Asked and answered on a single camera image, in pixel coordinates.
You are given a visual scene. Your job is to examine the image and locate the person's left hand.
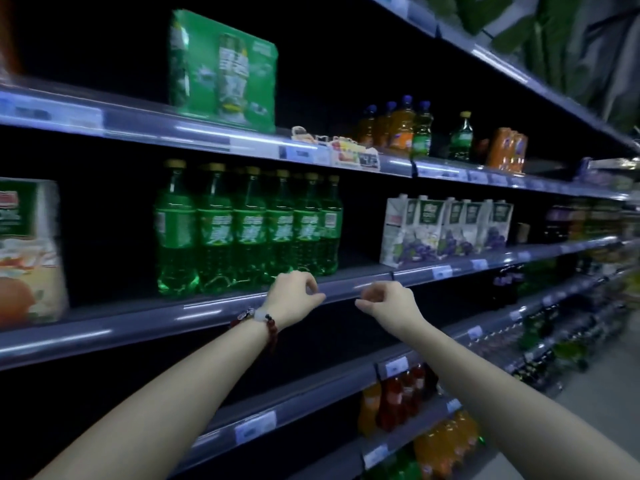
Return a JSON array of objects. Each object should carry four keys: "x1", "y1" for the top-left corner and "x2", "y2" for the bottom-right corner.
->
[{"x1": 262, "y1": 270, "x2": 327, "y2": 331}]

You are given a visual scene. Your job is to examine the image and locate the person's right hand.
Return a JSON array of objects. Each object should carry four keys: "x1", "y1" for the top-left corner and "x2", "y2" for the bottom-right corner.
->
[{"x1": 355, "y1": 280, "x2": 429, "y2": 341}]

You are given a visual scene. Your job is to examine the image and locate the person's right forearm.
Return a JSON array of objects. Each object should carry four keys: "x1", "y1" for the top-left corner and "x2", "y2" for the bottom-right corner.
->
[{"x1": 405, "y1": 319, "x2": 640, "y2": 480}]

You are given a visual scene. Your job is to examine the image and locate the person's left forearm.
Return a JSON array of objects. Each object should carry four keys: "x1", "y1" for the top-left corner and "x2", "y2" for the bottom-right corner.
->
[{"x1": 32, "y1": 319, "x2": 279, "y2": 480}]

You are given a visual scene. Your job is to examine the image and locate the row of large green bottles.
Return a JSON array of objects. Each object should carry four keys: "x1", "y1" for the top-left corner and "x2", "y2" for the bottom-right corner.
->
[{"x1": 153, "y1": 158, "x2": 345, "y2": 298}]

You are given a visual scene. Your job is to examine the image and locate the red drink bottles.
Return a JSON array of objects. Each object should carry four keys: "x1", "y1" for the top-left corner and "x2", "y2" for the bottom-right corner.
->
[{"x1": 377, "y1": 364, "x2": 426, "y2": 431}]

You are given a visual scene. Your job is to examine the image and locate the orange drink bottle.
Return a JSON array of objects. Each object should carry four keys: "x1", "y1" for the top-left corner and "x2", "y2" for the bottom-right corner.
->
[{"x1": 357, "y1": 382, "x2": 383, "y2": 438}]

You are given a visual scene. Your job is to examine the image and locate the row of purple label bottles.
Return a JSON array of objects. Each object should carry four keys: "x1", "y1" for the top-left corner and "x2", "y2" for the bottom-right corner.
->
[{"x1": 492, "y1": 267, "x2": 526, "y2": 308}]

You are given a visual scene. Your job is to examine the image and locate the orange drink bottles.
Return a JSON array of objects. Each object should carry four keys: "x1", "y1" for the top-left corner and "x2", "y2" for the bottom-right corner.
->
[{"x1": 412, "y1": 409, "x2": 481, "y2": 480}]

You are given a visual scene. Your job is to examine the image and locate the row of green soda bottles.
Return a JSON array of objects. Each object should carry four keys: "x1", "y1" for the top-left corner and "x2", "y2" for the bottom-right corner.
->
[{"x1": 357, "y1": 444, "x2": 426, "y2": 480}]

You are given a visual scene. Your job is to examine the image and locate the small yellow soda bottle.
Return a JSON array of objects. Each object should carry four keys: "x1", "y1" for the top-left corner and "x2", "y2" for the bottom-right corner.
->
[{"x1": 411, "y1": 100, "x2": 435, "y2": 158}]

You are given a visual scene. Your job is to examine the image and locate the small orange soda bottle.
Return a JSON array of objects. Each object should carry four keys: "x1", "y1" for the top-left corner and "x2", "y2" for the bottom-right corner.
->
[
  {"x1": 375, "y1": 101, "x2": 396, "y2": 148},
  {"x1": 357, "y1": 104, "x2": 379, "y2": 148},
  {"x1": 389, "y1": 94, "x2": 417, "y2": 155}
]

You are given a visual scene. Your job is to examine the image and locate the small green soda bottle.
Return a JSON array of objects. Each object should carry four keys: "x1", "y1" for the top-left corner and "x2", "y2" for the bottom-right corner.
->
[{"x1": 448, "y1": 111, "x2": 475, "y2": 162}]

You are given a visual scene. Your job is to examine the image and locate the assorted bottled drinks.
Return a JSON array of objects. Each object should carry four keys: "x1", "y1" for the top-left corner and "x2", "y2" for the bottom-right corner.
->
[{"x1": 469, "y1": 244, "x2": 640, "y2": 391}]

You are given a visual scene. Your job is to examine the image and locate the row of assorted soda bottles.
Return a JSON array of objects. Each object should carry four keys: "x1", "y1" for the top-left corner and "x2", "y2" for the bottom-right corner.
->
[{"x1": 545, "y1": 199, "x2": 623, "y2": 243}]

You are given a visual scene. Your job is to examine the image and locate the green soda multipack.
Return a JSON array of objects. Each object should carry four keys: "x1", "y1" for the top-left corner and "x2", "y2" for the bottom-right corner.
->
[
  {"x1": 185, "y1": 12, "x2": 279, "y2": 134},
  {"x1": 167, "y1": 8, "x2": 191, "y2": 113}
]

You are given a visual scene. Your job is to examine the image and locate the dark red bead bracelet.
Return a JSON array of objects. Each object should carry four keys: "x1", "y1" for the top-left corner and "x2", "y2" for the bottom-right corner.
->
[{"x1": 229, "y1": 307, "x2": 279, "y2": 353}]

